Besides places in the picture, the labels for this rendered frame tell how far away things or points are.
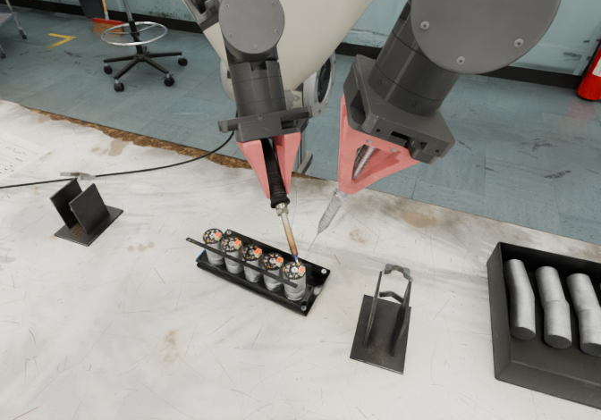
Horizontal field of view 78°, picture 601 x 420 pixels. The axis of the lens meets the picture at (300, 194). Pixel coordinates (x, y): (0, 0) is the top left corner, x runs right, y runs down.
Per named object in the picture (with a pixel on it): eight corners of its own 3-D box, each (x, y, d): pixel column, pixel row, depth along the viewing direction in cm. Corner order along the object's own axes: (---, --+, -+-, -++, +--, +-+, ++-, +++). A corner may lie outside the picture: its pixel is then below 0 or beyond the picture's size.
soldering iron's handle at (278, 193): (289, 206, 46) (264, 121, 51) (292, 198, 44) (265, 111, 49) (270, 211, 46) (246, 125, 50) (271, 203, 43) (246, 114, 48)
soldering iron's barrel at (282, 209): (300, 256, 43) (285, 205, 46) (302, 252, 42) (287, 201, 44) (288, 259, 43) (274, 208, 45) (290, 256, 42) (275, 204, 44)
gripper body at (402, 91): (358, 137, 25) (419, 28, 20) (346, 71, 32) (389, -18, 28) (442, 165, 26) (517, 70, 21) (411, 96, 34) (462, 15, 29)
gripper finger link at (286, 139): (311, 195, 43) (299, 113, 41) (250, 208, 42) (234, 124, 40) (296, 185, 50) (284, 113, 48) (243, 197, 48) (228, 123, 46)
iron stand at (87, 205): (121, 238, 58) (128, 176, 56) (72, 251, 50) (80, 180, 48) (89, 228, 59) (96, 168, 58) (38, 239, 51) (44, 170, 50)
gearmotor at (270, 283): (271, 274, 47) (268, 248, 44) (288, 282, 46) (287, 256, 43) (261, 289, 46) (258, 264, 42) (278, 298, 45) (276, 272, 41)
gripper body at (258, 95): (315, 122, 42) (304, 53, 40) (224, 138, 40) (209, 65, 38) (300, 121, 48) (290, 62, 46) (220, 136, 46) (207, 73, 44)
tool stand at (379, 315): (402, 344, 46) (422, 258, 44) (403, 393, 36) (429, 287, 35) (355, 330, 47) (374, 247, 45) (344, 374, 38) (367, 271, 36)
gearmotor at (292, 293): (291, 283, 46) (290, 257, 43) (308, 290, 45) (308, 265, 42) (281, 298, 45) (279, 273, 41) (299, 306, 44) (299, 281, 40)
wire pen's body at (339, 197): (331, 231, 37) (385, 145, 30) (317, 227, 37) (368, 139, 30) (331, 220, 38) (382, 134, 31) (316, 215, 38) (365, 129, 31)
